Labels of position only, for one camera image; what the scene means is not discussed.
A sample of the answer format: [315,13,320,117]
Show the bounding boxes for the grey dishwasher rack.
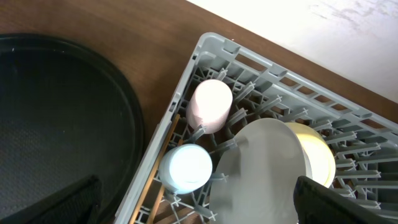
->
[115,32,397,223]

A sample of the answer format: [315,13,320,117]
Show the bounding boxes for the grey round plate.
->
[209,118,306,224]

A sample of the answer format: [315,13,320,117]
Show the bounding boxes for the wooden chopstick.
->
[128,114,180,224]
[146,139,184,224]

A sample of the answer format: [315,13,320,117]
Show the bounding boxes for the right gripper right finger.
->
[294,176,392,224]

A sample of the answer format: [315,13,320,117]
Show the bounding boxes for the light blue cup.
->
[158,144,213,194]

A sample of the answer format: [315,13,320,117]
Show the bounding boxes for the pink cup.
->
[186,79,233,134]

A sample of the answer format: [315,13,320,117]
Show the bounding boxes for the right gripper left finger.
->
[1,175,102,224]

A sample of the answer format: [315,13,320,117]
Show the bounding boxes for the round black serving tray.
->
[1,34,145,223]

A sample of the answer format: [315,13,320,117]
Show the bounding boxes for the yellow bowl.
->
[285,123,336,188]

